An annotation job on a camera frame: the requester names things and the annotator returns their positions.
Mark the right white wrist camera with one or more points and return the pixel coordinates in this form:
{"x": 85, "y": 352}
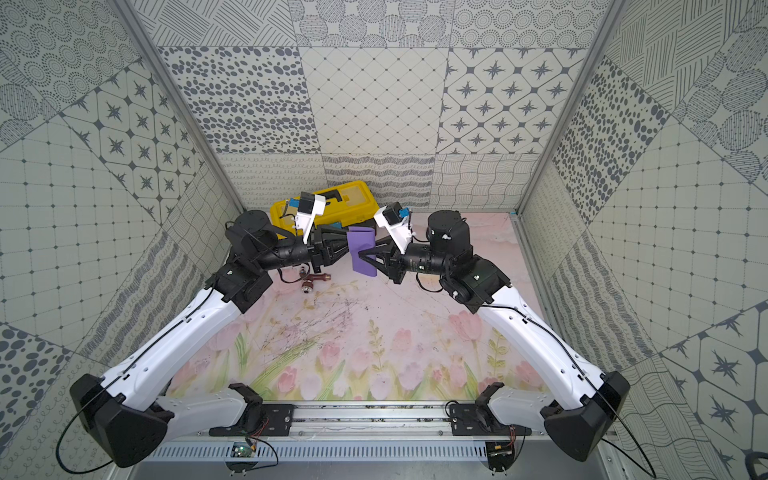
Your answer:
{"x": 397, "y": 221}

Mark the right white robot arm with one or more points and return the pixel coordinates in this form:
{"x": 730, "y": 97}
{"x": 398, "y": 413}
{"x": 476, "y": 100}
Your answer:
{"x": 582, "y": 401}

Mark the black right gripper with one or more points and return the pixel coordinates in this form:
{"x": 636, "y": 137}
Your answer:
{"x": 392, "y": 259}

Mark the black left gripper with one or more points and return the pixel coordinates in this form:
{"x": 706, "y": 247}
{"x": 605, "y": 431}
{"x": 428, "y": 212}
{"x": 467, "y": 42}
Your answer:
{"x": 315, "y": 252}

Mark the maroon spray nozzle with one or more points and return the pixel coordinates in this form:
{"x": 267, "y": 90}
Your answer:
{"x": 308, "y": 282}

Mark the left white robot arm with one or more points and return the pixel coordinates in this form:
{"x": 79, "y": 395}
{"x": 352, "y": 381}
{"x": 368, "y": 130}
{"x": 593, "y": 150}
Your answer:
{"x": 123, "y": 410}

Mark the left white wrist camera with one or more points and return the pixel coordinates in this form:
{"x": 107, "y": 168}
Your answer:
{"x": 308, "y": 206}

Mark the yellow and black toolbox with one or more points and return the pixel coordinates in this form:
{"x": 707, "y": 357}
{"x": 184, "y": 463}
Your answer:
{"x": 346, "y": 204}

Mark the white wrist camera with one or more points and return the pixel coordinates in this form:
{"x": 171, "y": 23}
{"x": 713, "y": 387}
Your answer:
{"x": 308, "y": 206}
{"x": 397, "y": 221}

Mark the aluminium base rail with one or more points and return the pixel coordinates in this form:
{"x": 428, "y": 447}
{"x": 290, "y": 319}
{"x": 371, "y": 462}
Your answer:
{"x": 445, "y": 431}

